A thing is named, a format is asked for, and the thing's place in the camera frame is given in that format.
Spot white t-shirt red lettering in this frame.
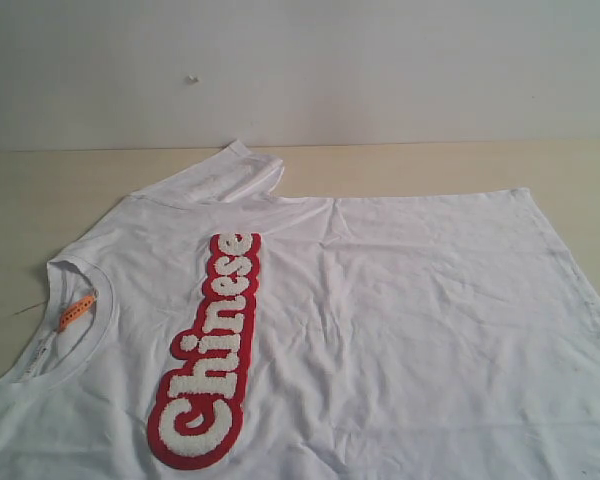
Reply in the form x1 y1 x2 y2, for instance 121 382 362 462
0 142 600 479

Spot orange neck label tag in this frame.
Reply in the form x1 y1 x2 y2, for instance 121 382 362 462
56 292 97 334

